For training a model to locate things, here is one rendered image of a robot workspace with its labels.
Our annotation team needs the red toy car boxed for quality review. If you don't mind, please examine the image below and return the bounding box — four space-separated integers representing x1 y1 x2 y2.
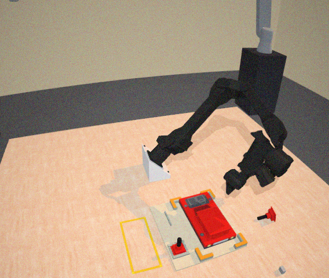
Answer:
179 192 237 249

